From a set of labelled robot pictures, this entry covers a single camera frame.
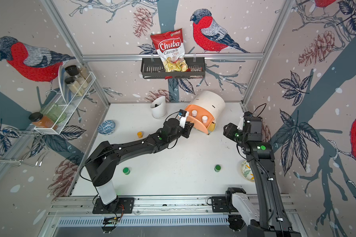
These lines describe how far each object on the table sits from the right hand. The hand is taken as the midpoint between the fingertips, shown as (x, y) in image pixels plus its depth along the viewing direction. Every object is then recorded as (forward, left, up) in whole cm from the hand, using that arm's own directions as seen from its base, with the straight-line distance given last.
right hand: (227, 126), depth 73 cm
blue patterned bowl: (+14, +78, -24) cm, 83 cm away
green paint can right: (-13, +2, -24) cm, 27 cm away
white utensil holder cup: (+24, +41, -13) cm, 49 cm away
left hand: (+6, +16, -5) cm, 18 cm away
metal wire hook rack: (-20, +87, +10) cm, 90 cm away
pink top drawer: (+14, +12, -5) cm, 19 cm away
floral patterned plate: (-13, -15, -26) cm, 32 cm away
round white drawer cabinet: (+23, +4, -5) cm, 24 cm away
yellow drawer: (+8, +5, -13) cm, 16 cm away
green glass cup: (-1, +85, +10) cm, 85 cm away
